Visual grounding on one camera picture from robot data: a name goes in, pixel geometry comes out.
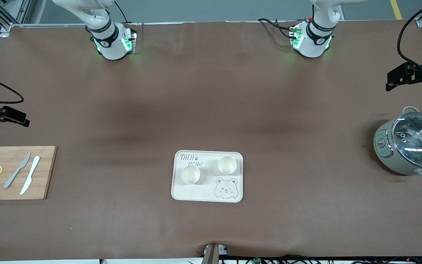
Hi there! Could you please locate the white IKEA cup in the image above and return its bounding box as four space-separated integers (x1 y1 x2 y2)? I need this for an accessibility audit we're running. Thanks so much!
181 165 201 184
218 156 237 175

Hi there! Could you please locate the grey plastic knife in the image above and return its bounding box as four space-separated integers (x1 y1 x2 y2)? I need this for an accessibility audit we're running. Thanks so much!
3 152 31 189

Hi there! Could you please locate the white plastic knife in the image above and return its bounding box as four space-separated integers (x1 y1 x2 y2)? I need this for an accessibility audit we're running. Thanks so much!
19 156 41 195

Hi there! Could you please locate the glass pot lid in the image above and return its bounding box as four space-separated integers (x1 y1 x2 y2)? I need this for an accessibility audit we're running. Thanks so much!
392 112 422 169

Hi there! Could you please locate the wooden cutting board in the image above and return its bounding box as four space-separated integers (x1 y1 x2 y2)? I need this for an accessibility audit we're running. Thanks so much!
0 146 58 201

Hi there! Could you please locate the grey-green electric cooking pot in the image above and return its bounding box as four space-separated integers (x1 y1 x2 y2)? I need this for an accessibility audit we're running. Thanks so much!
373 106 422 179

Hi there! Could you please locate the brown table cover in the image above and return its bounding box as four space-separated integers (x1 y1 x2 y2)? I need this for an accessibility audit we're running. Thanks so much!
0 20 422 259

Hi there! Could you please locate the cream bear print tray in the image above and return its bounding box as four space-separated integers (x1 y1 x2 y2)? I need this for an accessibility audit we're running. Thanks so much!
171 150 244 203

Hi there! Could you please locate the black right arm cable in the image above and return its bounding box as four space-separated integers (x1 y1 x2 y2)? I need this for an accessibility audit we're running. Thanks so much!
0 71 25 105

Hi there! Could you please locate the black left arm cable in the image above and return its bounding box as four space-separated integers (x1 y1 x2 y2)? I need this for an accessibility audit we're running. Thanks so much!
397 0 422 80

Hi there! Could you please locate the black arm base cable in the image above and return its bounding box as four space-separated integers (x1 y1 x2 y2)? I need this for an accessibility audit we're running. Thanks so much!
258 18 296 39
113 0 138 26

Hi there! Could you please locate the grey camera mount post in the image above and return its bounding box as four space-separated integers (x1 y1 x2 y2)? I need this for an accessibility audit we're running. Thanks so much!
202 243 230 264

